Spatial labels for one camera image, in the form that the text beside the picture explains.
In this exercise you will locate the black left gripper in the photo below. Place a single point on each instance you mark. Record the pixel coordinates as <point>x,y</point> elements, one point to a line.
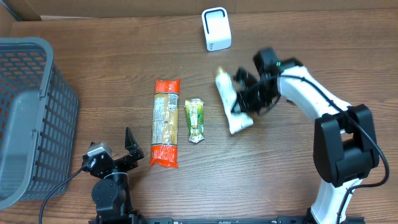
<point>119,161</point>

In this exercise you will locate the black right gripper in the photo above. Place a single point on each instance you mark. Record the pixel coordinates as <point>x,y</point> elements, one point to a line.
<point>244,102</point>

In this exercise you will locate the white tube gold cap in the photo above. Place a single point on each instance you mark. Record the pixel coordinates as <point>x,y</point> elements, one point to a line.
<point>236,121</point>

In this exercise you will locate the orange spaghetti pack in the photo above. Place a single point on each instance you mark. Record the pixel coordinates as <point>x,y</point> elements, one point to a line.
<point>164,147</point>

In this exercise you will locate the green snack pouch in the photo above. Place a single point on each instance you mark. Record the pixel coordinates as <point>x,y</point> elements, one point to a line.
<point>194,110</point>

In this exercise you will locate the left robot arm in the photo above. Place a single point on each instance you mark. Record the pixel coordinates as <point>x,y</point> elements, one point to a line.
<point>111,193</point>

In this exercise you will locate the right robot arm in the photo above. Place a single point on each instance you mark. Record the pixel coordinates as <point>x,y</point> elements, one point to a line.
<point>344,146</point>

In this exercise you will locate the white barcode scanner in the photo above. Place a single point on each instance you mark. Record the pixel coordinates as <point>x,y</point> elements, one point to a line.
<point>216,29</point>

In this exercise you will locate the grey plastic mesh basket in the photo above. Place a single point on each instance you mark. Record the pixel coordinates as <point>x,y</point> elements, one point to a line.
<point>39,116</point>

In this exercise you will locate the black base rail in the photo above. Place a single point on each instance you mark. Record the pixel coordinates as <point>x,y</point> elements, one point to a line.
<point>278,220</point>

